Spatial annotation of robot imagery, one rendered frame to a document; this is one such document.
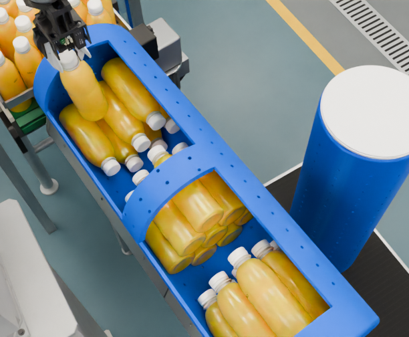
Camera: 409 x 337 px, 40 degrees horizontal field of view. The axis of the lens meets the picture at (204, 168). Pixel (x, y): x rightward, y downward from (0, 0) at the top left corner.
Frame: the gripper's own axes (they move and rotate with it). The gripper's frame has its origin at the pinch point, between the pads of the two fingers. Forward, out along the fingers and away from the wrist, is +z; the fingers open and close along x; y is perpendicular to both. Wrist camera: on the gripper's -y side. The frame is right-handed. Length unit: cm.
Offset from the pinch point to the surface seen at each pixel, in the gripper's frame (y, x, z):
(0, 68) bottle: -26.7, -10.5, 21.2
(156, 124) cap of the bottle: 14.0, 10.7, 16.9
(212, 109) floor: -46, 69, 128
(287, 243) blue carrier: 56, 13, 7
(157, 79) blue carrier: 9.7, 14.7, 8.1
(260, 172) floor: -6, 67, 128
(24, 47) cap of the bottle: -26.7, -2.8, 18.5
